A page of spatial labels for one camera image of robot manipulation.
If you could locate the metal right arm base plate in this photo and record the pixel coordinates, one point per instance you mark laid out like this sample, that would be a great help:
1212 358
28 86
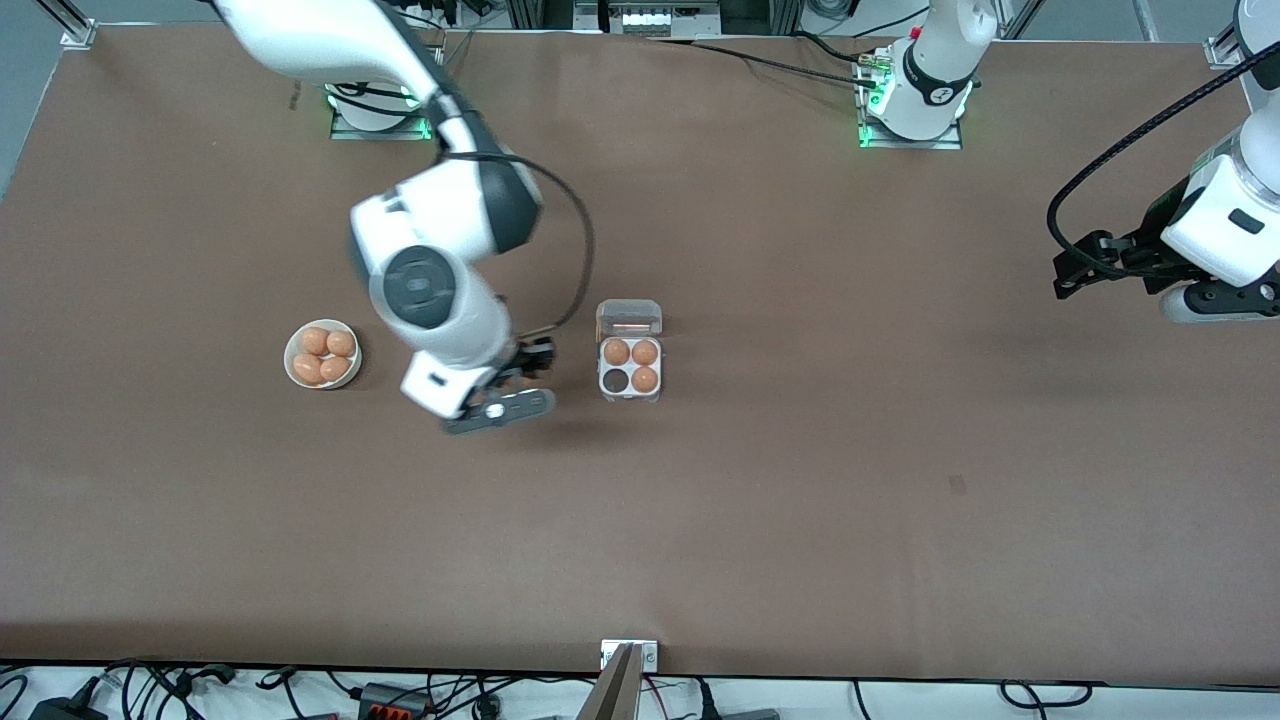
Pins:
345 132

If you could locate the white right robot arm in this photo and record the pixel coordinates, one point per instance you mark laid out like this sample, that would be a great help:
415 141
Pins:
450 220

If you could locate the clear plastic egg carton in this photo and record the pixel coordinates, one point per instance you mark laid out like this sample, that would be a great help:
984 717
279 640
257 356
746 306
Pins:
629 318

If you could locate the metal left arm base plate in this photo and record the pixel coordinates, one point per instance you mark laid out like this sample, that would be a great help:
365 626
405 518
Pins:
950 143

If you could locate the grey camera support bar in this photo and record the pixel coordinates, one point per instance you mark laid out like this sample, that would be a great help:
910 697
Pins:
612 695

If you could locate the black plug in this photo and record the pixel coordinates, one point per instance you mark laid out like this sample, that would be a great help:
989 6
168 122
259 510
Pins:
488 708

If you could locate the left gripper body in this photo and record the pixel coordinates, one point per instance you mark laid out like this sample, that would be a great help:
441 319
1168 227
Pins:
1135 255

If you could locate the white electrical module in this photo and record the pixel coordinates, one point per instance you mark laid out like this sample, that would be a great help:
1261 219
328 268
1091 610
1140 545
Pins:
650 18

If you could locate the black power adapter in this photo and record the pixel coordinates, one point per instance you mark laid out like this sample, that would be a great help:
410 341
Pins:
65 710

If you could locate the black connector block orange levers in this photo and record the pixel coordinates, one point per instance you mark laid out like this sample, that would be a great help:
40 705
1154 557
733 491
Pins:
395 703

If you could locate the white round bowl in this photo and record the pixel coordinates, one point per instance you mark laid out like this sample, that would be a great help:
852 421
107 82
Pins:
352 372

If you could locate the brown egg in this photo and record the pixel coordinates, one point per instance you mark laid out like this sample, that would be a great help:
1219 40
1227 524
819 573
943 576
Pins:
314 341
341 343
308 368
645 352
645 379
334 369
617 352

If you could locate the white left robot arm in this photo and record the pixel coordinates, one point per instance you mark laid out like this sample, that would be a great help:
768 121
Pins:
935 80

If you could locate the metal mounting bracket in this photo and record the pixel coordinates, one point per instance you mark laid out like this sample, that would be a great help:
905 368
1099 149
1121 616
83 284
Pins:
648 655

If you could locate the aluminium corner bracket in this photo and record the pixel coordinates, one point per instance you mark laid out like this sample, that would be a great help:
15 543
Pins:
78 36
1222 52

